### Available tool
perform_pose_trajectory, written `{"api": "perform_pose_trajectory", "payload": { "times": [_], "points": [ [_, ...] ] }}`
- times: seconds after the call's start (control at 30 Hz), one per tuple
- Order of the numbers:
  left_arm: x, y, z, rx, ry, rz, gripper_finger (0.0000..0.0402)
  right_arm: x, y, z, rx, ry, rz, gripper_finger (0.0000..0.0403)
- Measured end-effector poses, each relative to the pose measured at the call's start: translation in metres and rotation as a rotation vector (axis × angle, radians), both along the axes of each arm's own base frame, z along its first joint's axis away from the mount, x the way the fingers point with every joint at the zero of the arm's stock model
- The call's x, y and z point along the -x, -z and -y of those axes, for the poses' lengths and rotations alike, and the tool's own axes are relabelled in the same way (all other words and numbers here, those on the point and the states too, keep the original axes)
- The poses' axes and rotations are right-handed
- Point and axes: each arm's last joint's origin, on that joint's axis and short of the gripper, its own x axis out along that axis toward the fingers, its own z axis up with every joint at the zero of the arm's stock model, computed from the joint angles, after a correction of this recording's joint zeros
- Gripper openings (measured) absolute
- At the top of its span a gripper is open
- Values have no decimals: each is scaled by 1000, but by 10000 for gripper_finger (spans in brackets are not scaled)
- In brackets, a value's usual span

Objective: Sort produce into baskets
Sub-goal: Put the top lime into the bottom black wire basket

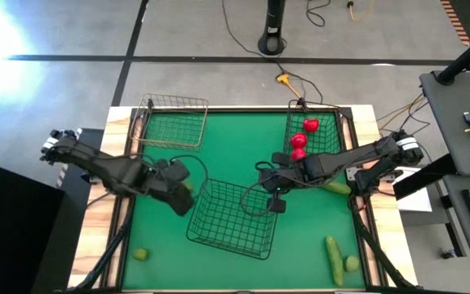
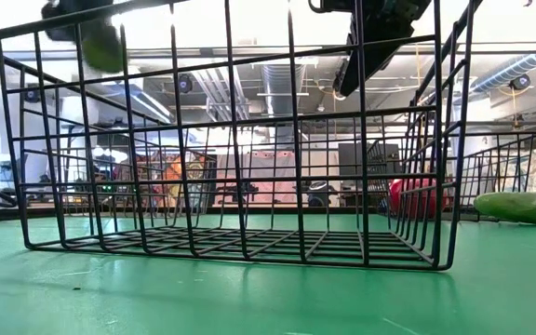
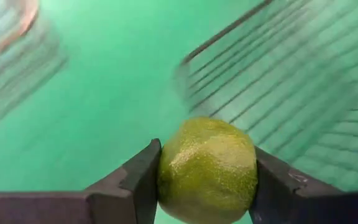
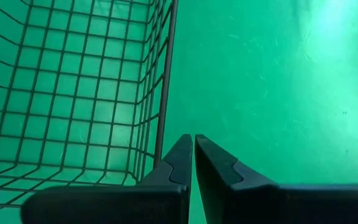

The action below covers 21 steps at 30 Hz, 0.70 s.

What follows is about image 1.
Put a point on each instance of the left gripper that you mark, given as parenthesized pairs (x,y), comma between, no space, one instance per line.
(176,198)

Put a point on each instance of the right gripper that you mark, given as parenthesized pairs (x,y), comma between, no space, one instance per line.
(280,179)

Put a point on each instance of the green lime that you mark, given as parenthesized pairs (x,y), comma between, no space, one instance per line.
(188,185)
(140,254)
(351,264)

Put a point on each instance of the red plastic tomato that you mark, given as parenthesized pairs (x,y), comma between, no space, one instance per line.
(298,140)
(298,154)
(311,124)

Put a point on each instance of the green cucumber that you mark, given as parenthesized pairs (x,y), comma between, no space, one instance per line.
(338,188)
(335,261)

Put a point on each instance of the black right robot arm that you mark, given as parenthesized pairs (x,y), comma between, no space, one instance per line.
(341,161)

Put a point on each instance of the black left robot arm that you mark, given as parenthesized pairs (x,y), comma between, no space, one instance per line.
(96,163)

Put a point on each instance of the green table mat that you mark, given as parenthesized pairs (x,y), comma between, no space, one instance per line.
(235,134)

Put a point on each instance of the yellow power plug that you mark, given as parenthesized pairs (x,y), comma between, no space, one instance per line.
(285,78)

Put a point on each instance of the white paper sheet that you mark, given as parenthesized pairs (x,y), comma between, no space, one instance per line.
(414,196)

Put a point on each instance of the black floor stand pole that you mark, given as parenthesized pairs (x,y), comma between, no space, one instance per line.
(273,28)

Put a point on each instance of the large black box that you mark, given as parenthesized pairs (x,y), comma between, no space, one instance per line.
(10,228)

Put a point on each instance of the grey side desk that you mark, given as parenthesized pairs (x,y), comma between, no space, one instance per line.
(451,122)

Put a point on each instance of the black slanted pole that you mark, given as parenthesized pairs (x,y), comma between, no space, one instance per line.
(467,55)

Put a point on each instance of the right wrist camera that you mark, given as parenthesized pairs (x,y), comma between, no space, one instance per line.
(277,205)

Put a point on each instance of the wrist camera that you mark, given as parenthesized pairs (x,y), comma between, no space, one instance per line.
(277,205)
(176,169)

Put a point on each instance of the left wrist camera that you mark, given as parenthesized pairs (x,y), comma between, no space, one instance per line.
(176,169)

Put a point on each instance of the black table frame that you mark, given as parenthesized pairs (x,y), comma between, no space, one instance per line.
(117,228)

